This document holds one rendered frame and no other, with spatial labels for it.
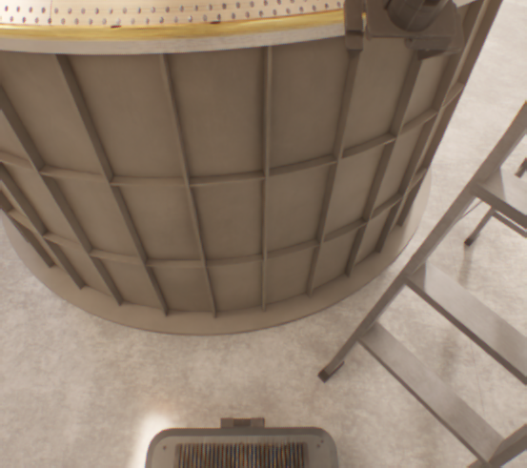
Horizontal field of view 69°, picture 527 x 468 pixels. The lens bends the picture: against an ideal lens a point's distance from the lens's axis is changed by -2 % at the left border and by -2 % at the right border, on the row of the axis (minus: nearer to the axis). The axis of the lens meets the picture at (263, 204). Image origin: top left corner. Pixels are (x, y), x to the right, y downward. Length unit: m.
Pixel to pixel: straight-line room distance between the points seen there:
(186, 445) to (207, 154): 0.78
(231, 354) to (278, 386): 0.21
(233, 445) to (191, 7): 1.06
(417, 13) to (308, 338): 1.31
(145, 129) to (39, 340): 1.12
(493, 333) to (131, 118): 0.95
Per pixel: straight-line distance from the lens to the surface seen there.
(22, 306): 1.91
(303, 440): 1.25
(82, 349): 1.71
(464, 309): 1.08
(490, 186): 0.90
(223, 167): 0.96
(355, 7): 0.53
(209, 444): 1.25
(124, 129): 0.92
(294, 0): 0.77
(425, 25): 0.51
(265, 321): 1.59
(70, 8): 0.80
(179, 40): 0.72
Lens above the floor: 1.49
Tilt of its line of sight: 50 degrees down
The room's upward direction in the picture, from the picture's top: 1 degrees clockwise
